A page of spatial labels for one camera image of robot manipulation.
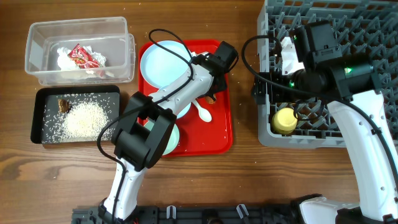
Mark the yellow plastic cup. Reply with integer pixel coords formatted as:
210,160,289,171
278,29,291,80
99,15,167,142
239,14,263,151
271,108,298,134

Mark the light blue bowl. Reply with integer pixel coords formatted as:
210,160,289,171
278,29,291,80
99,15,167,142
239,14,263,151
149,92,191,119

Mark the green bowl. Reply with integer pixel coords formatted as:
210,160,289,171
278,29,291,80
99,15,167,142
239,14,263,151
144,120,180,156

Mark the red snack wrapper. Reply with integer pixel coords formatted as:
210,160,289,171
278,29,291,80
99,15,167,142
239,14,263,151
68,44,106,78

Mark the white rice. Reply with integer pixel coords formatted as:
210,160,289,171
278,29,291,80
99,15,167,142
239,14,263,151
40,92,119,144

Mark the white tissue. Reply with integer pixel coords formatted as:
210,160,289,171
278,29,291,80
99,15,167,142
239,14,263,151
57,47,114,80

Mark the brown food scrap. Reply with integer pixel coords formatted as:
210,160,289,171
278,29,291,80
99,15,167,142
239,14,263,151
58,99,71,113

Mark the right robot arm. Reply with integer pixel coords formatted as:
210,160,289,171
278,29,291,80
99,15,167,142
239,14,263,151
254,21,397,223

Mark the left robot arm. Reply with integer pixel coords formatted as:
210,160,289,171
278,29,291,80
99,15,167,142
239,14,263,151
98,42,238,223

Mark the grey dishwasher rack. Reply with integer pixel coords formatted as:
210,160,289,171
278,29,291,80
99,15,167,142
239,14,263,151
252,0,397,149

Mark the white plastic spoon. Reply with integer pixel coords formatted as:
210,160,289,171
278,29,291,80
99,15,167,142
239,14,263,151
192,100,212,123

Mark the light blue plate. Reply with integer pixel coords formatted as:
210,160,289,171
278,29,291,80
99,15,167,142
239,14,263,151
140,44,188,88

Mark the red serving tray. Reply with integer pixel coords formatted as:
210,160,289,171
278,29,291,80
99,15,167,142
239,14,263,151
138,39,233,157

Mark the clear plastic bin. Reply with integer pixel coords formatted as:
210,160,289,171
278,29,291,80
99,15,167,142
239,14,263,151
25,17,136,86

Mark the black plastic tray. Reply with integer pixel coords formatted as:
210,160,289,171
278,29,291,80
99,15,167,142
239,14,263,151
30,85,120,144

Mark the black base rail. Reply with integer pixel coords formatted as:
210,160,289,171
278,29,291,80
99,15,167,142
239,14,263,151
71,204,312,224

